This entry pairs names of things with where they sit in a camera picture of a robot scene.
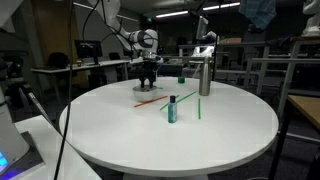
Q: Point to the thin black pole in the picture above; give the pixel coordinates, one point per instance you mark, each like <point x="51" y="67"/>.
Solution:
<point x="215" y="56"/>

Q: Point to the dark grey robot base plate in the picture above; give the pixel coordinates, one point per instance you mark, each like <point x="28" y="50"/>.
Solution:
<point x="31" y="156"/>

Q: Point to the long white office desk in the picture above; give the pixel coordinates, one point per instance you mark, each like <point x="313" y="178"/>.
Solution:
<point x="86" y="66"/>

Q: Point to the long ceiling light strip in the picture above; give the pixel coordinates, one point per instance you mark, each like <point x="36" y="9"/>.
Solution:
<point x="220" y="6"/>

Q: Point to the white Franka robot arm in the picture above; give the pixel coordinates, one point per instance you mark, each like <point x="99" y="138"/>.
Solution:
<point x="146" y="38"/>

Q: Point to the blue bottle with dark cap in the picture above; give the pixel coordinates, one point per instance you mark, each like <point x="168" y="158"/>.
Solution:
<point x="172" y="111"/>

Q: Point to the white covered background robot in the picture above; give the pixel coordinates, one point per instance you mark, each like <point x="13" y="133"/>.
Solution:
<point x="202" y="28"/>

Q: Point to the large black computer monitor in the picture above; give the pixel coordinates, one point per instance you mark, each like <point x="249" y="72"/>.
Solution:
<point x="88" y="49"/>

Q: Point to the stainless steel bottle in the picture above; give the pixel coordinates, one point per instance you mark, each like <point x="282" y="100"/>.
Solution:
<point x="204" y="80"/>

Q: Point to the white robot mounting table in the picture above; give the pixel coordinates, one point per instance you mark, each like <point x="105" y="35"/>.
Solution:
<point x="43" y="133"/>

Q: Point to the black equipment stand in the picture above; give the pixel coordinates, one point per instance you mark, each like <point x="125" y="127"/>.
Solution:
<point x="13" y="83"/>

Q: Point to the silver metal rod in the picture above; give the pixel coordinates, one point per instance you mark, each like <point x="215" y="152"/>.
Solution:
<point x="38" y="106"/>

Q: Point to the medium green straw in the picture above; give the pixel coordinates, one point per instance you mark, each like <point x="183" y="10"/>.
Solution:
<point x="199" y="108"/>

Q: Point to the orange straw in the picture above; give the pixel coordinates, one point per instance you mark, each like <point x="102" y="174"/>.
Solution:
<point x="150" y="101"/>

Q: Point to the black office chair with narrow backrest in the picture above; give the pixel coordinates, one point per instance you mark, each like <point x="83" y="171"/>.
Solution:
<point x="114" y="56"/>

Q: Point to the blue hanging cloth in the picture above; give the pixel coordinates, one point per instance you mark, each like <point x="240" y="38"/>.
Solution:
<point x="258" y="11"/>

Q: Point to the small green cup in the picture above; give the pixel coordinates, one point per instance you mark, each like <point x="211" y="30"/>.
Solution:
<point x="181" y="80"/>

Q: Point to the wooden table with black leg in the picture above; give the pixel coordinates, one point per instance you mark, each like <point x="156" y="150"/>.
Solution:
<point x="306" y="106"/>

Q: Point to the long green straw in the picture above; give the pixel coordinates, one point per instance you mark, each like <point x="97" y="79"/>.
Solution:
<point x="180" y="99"/>

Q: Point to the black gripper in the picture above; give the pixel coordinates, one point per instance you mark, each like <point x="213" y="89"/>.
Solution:
<point x="149" y="68"/>

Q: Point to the short green straw piece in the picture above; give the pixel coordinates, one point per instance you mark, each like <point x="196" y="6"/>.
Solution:
<point x="160" y="88"/>

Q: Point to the small brown cup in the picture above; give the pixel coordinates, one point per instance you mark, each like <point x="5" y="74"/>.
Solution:
<point x="79" y="63"/>

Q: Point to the black office chair with wide backrest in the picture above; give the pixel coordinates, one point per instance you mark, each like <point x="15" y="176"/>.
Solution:
<point x="57" y="60"/>

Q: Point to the short ceiling light strip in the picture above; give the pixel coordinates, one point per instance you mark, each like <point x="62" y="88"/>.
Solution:
<point x="171" y="14"/>

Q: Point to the brown cardboard box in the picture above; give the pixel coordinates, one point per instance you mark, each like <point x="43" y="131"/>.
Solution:
<point x="230" y="40"/>

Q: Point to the white metal frame table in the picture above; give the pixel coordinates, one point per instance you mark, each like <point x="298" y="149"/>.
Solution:
<point x="286" y="61"/>

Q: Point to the white humanoid robot figure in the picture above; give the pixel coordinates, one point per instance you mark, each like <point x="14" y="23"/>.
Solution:
<point x="312" y="18"/>

